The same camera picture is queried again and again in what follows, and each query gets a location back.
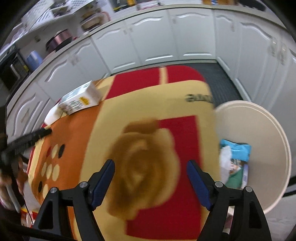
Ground white purple toothpaste box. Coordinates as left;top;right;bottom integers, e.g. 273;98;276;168
241;164;249;189

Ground white plastic bag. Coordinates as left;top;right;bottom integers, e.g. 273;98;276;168
219;146;232;184

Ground light blue plastic packet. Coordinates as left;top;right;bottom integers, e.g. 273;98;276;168
220;139;252;162

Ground white milk carton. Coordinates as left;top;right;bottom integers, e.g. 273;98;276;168
58;81;102;115

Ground beige plastic trash bin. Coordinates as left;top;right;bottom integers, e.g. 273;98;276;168
215;100;292;213

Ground white kitchen cabinets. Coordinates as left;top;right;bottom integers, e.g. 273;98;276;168
5;4;296;144

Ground person's left hand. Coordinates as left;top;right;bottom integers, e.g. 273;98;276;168
1;155;28;213

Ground purple rice cooker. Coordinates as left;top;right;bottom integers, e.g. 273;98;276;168
46;29;73;53

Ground colourful fleece blanket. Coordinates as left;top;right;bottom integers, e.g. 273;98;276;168
29;65;220;240

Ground black ribbed floor mat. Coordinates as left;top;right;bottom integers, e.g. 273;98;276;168
185;63;243;107

